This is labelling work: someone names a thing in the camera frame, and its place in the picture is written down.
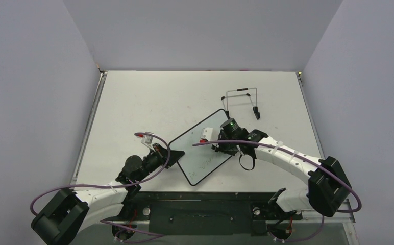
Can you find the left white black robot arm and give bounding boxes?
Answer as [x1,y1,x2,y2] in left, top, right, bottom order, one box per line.
[31,143,185,244]

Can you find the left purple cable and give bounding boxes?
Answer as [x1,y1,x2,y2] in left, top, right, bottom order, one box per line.
[30,132,171,244]

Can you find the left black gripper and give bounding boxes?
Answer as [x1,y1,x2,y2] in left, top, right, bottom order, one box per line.
[136,143,185,182]

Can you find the wire display stand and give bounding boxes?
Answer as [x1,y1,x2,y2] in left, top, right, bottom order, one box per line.
[220,87,261,120]

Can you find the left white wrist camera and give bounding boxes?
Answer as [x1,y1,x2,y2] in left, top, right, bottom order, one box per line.
[138,134,155,151]

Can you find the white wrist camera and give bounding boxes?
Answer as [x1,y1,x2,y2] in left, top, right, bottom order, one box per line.
[138,134,155,151]
[200,128,216,143]

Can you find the black framed whiteboard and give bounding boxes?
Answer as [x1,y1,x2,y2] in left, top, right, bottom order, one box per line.
[168,109,232,186]

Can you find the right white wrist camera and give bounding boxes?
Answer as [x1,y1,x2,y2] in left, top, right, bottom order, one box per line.
[200,128,216,143]

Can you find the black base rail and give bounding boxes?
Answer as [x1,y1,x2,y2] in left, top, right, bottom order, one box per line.
[98,192,302,240]

